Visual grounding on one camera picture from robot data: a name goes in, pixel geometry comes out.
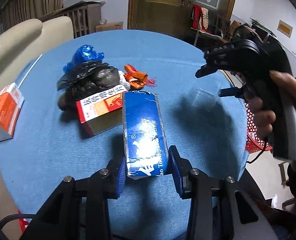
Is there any blue toothpaste box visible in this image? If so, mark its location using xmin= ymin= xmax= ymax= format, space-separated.
xmin=123 ymin=91 xmax=168 ymax=180

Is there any red white medicine box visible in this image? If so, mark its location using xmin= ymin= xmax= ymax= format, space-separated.
xmin=76 ymin=85 xmax=127 ymax=137

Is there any black plastic bag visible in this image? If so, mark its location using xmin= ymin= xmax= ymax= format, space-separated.
xmin=57 ymin=61 xmax=120 ymax=111

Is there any blue plastic bag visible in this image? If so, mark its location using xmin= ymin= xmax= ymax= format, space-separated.
xmin=63 ymin=44 xmax=105 ymax=74

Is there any red mesh trash basket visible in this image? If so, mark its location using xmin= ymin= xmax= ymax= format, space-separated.
xmin=245 ymin=103 xmax=272 ymax=154

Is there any person's right hand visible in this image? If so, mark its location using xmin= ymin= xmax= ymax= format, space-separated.
xmin=245 ymin=70 xmax=296 ymax=140

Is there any chair with red clothing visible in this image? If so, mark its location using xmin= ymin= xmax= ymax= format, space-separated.
xmin=191 ymin=4 xmax=228 ymax=47

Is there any blue tablecloth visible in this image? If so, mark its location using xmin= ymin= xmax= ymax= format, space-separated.
xmin=0 ymin=29 xmax=250 ymax=240

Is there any orange crumpled wrapper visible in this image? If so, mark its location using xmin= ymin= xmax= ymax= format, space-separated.
xmin=124 ymin=64 xmax=156 ymax=90

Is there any wooden double door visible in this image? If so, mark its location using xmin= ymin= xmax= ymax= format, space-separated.
xmin=127 ymin=0 xmax=235 ymax=39

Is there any white thin straw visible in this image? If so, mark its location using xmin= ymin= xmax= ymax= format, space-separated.
xmin=17 ymin=54 xmax=43 ymax=89

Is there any orange white carton box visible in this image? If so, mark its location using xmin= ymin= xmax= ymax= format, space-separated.
xmin=0 ymin=82 xmax=25 ymax=141

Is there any grey slatted cabinet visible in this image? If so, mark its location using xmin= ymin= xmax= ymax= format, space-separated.
xmin=40 ymin=1 xmax=101 ymax=38

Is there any beige leather sofa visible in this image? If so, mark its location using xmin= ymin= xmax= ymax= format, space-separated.
xmin=0 ymin=16 xmax=74 ymax=240

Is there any beige curtain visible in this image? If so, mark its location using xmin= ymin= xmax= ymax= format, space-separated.
xmin=0 ymin=0 xmax=70 ymax=32

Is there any cardboard box by wall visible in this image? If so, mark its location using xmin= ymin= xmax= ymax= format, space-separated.
xmin=95 ymin=22 xmax=123 ymax=33

